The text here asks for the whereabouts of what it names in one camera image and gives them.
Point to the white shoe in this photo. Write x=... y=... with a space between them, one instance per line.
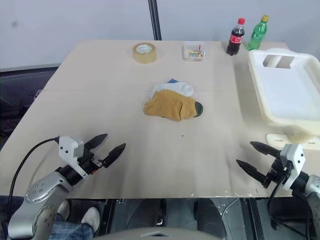
x=91 y=218
x=63 y=208

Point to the blue sock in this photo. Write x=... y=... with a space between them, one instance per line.
x=173 y=81

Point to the mustard yellow sock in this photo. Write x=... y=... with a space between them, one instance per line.
x=167 y=105

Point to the dark green sock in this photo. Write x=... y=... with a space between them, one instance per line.
x=199 y=108

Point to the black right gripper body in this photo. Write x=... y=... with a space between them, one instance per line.
x=276 y=172

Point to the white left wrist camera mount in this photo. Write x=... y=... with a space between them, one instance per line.
x=68 y=148

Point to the green bottle with yellow cap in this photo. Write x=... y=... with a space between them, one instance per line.
x=257 y=35

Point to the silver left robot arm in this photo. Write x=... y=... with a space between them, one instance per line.
x=37 y=190

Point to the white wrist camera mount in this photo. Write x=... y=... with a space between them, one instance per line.
x=293 y=160
x=68 y=148

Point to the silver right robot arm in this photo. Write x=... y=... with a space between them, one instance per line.
x=311 y=185

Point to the dark rounded shape under table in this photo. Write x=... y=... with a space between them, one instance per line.
x=208 y=217

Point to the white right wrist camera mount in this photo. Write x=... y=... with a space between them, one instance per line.
x=293 y=160

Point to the brown packing tape roll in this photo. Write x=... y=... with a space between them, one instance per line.
x=145 y=53

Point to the white sock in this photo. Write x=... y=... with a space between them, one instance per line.
x=182 y=88

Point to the black vertical pole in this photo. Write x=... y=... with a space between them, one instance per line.
x=155 y=20

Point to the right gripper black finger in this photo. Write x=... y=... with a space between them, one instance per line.
x=252 y=172
x=265 y=149

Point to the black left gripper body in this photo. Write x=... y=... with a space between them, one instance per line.
x=91 y=162

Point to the cola bottle with red cap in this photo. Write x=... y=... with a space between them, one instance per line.
x=235 y=37

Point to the white plastic basket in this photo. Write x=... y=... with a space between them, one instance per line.
x=282 y=85

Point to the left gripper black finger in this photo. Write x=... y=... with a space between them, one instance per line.
x=115 y=153
x=97 y=140

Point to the grey rounded robot torso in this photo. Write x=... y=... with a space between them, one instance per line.
x=175 y=233

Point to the black furniture beside table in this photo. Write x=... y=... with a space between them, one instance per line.
x=22 y=95

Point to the clear box of coloured pins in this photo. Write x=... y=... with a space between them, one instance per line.
x=194 y=51

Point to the blue jeans leg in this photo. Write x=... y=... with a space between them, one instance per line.
x=70 y=230

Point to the white flat plastic tray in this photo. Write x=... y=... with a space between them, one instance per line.
x=275 y=138

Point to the brown paper table cover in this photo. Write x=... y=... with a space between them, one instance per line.
x=100 y=105

